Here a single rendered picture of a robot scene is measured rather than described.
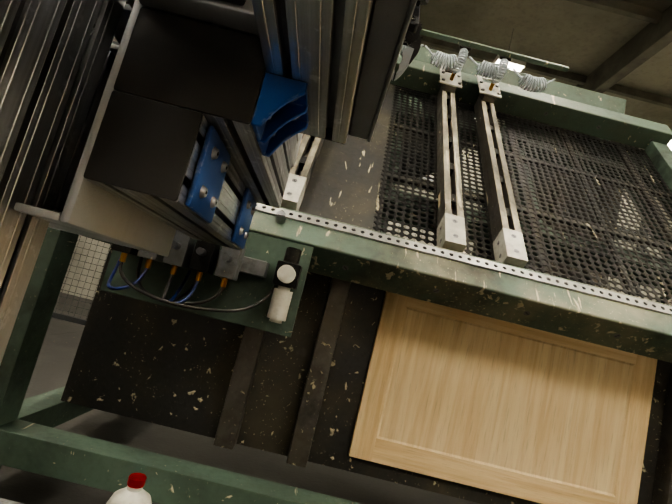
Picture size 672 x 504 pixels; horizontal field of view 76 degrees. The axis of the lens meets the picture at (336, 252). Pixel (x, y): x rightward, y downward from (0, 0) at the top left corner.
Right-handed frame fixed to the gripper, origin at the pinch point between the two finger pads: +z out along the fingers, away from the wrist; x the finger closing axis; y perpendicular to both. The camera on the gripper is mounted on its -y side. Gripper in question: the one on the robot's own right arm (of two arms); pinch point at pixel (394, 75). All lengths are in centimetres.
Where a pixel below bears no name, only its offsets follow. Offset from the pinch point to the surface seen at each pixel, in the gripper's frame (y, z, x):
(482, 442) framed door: -18, 96, -55
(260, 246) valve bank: -22, 49, 23
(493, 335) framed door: -3, 67, -52
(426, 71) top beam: 88, -11, -17
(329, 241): -17.9, 44.5, 6.0
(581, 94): 139, -23, -109
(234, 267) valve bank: -34, 51, 26
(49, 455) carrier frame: -48, 106, 60
